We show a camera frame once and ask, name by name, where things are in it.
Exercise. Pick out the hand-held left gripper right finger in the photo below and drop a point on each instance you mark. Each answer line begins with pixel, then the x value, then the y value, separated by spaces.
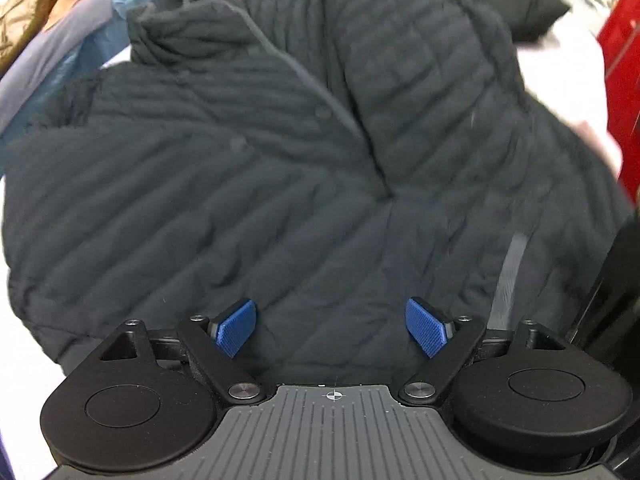
pixel 425 327

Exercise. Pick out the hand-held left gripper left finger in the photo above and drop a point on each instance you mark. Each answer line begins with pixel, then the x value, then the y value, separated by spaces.
pixel 237 327

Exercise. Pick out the black quilted jacket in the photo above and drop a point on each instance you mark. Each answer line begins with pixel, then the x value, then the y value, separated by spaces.
pixel 280 170

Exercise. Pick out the pink blanket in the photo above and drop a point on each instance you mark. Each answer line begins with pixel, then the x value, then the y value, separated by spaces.
pixel 565 85

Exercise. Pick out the red box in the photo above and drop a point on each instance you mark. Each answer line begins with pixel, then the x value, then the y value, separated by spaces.
pixel 622 70

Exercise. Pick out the grey and blue bed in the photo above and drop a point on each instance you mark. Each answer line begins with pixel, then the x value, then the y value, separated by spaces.
pixel 60 50

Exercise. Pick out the olive green jacket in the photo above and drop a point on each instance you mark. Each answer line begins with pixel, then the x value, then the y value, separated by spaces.
pixel 25 15

